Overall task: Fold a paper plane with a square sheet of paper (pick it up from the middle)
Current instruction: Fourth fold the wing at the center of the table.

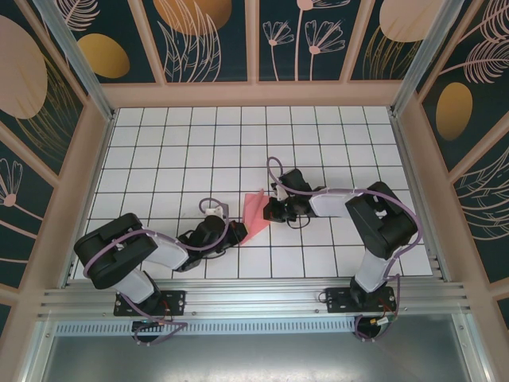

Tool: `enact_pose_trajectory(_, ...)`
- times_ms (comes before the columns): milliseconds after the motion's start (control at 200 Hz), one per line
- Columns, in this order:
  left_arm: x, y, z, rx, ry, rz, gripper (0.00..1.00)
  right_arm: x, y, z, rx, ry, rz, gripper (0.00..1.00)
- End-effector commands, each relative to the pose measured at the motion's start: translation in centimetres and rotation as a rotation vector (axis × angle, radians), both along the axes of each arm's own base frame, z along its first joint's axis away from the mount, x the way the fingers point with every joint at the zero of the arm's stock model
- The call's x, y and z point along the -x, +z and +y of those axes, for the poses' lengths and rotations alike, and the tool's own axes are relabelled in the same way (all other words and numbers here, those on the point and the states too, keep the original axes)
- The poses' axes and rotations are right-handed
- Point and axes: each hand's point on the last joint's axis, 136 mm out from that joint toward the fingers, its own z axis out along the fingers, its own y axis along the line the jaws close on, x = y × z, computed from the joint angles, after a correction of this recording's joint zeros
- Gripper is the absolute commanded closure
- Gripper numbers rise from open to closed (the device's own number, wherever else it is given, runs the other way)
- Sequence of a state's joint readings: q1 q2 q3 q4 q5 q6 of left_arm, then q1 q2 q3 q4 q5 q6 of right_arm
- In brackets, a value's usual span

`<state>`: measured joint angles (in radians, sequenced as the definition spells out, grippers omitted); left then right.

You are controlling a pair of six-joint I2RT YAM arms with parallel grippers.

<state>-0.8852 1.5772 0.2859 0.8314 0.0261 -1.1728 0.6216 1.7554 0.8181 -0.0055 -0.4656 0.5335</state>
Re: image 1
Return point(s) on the pink cloth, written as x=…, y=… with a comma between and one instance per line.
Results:
x=254, y=215

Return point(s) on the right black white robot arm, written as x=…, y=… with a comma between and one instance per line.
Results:
x=381, y=227

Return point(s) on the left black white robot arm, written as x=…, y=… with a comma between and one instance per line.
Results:
x=107, y=254

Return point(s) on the grey metal sheet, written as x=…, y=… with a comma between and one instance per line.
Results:
x=254, y=358

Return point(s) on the black circuit board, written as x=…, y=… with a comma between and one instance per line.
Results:
x=143, y=325

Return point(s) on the dark panel with flower outlines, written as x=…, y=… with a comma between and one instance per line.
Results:
x=302, y=40

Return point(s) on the dark panel with orange circle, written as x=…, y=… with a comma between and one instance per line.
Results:
x=191, y=40

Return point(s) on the dark panel with pale circle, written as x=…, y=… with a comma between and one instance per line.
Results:
x=381, y=40

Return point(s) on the dark floral side panel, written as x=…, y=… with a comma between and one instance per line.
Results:
x=469, y=79
x=24, y=79
x=20, y=207
x=485, y=207

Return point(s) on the dark panel with gold oval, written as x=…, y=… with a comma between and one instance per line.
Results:
x=119, y=40

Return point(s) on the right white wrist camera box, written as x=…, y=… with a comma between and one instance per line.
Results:
x=279, y=193

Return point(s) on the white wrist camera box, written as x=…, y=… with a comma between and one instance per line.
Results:
x=214, y=209
x=279, y=193

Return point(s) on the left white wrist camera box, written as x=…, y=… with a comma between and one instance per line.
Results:
x=214, y=209

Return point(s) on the aluminium mounting rail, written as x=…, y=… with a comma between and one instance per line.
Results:
x=254, y=296

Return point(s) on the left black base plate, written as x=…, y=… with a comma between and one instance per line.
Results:
x=175, y=302

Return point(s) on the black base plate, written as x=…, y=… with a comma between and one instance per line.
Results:
x=175, y=302
x=338, y=300

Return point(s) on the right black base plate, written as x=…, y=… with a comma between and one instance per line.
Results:
x=338, y=300

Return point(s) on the aluminium table edge rail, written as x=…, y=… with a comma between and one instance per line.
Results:
x=406, y=159

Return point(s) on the right aluminium frame post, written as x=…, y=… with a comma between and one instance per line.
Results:
x=421, y=55

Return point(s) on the aluminium frame post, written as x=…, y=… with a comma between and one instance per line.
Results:
x=79, y=63
x=421, y=55

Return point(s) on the left aluminium frame post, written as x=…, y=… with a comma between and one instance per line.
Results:
x=79, y=63

